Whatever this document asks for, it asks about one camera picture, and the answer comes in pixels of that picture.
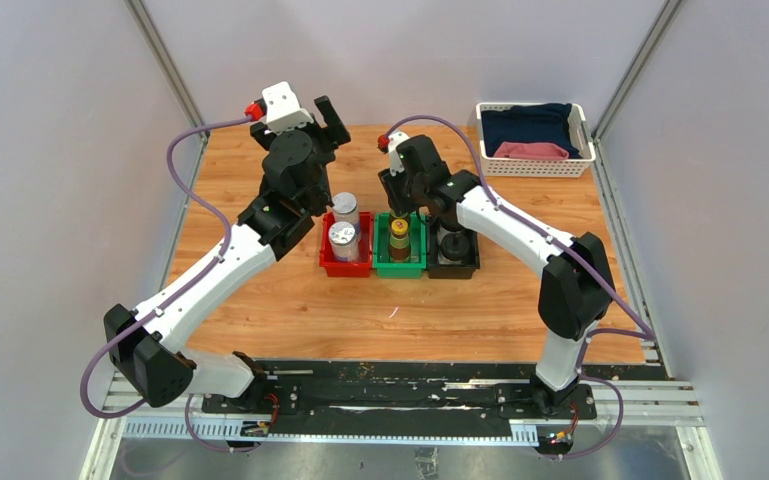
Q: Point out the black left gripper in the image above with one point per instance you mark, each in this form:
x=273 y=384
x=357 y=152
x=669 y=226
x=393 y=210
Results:
x=335 y=131

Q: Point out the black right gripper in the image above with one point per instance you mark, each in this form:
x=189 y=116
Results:
x=392 y=185

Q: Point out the sauce bottle yellow cap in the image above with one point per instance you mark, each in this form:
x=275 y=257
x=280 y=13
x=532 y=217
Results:
x=399 y=244
x=393 y=216

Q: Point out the silver lid jar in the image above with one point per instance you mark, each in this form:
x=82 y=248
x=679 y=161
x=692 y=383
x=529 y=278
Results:
x=344 y=241
x=345 y=209

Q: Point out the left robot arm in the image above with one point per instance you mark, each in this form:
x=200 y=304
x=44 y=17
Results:
x=148 y=341

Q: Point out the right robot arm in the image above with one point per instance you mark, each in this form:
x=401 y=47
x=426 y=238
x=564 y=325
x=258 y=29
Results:
x=576 y=284

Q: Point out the green plastic bin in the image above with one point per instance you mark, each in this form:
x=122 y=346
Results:
x=415 y=265

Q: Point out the red plastic bin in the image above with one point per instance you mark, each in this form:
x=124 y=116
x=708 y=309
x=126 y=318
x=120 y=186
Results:
x=334 y=268

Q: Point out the black plastic bin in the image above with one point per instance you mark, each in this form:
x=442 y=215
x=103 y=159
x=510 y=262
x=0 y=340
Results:
x=435 y=229

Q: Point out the white plastic basket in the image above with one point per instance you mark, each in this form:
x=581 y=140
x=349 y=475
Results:
x=571 y=168

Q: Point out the pink cloth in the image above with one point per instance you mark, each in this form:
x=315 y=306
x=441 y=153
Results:
x=540 y=151

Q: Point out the navy blue cloth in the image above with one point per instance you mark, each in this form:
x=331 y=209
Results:
x=536 y=123

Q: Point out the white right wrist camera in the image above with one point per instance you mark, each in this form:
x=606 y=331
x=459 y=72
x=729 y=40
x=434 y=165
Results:
x=387 y=144

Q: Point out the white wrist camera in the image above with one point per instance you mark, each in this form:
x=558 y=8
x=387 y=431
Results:
x=283 y=109
x=387 y=144

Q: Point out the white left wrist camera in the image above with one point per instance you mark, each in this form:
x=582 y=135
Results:
x=283 y=109

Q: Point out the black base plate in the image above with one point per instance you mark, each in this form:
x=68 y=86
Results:
x=399 y=399

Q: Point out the aluminium frame rail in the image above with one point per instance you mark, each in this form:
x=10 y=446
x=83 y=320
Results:
x=648 y=425

